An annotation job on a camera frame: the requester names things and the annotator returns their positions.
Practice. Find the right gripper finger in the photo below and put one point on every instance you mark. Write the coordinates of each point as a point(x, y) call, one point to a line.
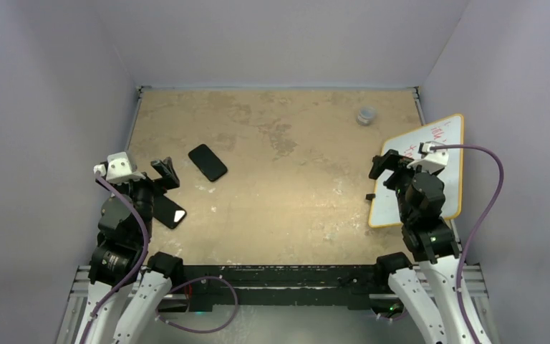
point(376, 169)
point(390, 161)

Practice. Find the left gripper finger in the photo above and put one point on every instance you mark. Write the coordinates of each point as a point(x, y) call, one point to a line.
point(170, 179)
point(157, 165)

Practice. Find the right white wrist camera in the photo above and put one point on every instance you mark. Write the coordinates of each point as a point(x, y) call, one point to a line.
point(433, 158)

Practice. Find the black phone on table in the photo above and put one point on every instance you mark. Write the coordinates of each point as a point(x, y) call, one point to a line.
point(209, 164)

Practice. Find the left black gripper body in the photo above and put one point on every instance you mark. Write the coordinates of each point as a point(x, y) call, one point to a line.
point(143, 190)

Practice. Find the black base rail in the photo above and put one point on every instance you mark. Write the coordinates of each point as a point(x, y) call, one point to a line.
point(354, 287)

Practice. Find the whiteboard with yellow frame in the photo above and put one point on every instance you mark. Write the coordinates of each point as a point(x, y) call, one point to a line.
point(428, 197)

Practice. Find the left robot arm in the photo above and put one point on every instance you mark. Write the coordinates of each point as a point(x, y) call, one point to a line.
point(126, 283)

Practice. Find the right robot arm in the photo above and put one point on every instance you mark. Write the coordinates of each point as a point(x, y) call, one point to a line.
point(435, 296)

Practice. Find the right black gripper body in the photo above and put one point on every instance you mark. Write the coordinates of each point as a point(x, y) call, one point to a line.
point(399, 178)

